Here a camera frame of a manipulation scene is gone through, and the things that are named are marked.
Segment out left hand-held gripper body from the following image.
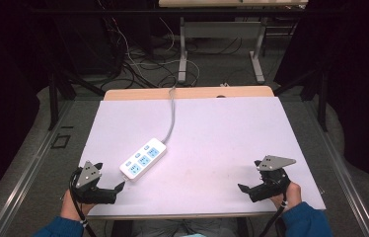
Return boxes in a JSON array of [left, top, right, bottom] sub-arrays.
[[70, 160, 118, 205]]

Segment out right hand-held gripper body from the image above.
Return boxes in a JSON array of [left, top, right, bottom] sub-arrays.
[[248, 155, 297, 203]]

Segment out person's right hand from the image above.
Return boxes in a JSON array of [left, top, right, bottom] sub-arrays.
[[268, 181, 303, 212]]

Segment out person's left hand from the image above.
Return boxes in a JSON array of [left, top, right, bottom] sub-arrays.
[[60, 190, 96, 222]]

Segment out white power strip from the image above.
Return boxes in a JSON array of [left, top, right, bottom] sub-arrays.
[[118, 137, 168, 183]]

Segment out white table mat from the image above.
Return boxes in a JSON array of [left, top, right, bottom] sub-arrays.
[[79, 96, 327, 220]]

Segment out person's legs grey trousers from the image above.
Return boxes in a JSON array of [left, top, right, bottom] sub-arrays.
[[132, 218, 240, 237]]

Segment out black metal stand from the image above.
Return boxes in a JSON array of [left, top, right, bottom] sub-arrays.
[[46, 67, 106, 131], [272, 63, 331, 133]]

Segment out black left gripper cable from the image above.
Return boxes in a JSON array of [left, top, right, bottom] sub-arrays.
[[68, 169, 99, 237]]

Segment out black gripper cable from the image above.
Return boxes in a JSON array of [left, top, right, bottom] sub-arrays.
[[68, 169, 99, 237], [258, 192, 288, 237]]

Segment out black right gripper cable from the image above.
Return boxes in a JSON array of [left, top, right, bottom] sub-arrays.
[[258, 192, 288, 237]]

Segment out metal floor rail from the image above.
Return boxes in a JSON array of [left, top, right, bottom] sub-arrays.
[[304, 100, 369, 237], [0, 100, 75, 237]]

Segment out grey power strip cord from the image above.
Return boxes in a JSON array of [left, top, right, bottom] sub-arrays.
[[160, 86, 178, 145]]

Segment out black floor cable bundle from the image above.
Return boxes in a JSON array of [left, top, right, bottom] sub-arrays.
[[97, 0, 245, 91]]

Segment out white floor cable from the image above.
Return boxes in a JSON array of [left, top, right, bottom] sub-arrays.
[[107, 16, 201, 88]]

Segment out white metal desk frame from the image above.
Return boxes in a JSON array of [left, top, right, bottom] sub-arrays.
[[158, 0, 309, 85]]

